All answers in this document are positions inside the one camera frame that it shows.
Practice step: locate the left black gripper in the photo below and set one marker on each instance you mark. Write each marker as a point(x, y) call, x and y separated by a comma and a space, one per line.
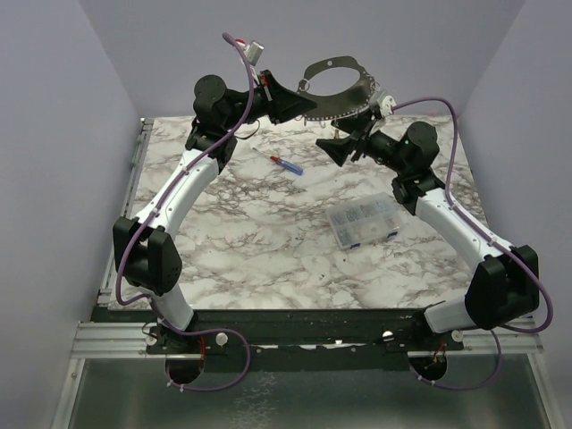
point(279, 102)

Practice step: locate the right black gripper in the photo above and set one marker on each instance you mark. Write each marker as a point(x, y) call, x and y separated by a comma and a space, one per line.
point(358, 144)

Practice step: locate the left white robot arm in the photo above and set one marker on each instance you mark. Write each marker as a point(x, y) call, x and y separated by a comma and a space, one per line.
point(145, 254)

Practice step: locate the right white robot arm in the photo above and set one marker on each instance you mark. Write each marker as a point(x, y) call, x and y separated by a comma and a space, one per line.
point(502, 287)

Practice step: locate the clear plastic screw box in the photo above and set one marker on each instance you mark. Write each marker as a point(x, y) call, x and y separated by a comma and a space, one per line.
point(361, 221)

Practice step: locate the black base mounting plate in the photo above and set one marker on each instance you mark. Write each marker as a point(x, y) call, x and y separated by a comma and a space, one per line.
point(228, 341)

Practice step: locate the blue handled screwdriver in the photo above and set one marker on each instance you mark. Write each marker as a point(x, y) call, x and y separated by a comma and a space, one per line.
point(286, 165)

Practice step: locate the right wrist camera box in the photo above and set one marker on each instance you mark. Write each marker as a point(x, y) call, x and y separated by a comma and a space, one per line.
point(381, 104)

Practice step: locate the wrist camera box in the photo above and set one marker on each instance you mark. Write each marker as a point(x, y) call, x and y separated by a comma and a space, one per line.
point(381, 104)
point(252, 50)

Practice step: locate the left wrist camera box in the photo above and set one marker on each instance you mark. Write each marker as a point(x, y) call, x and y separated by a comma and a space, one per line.
point(252, 50)

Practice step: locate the aluminium rail left side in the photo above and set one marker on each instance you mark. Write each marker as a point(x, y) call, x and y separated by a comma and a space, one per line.
point(136, 164)

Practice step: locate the aluminium rail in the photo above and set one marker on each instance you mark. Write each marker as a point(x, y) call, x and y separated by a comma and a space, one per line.
point(136, 164)
point(133, 340)

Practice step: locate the aluminium rail front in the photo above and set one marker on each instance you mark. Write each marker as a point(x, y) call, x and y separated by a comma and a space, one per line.
point(133, 340)

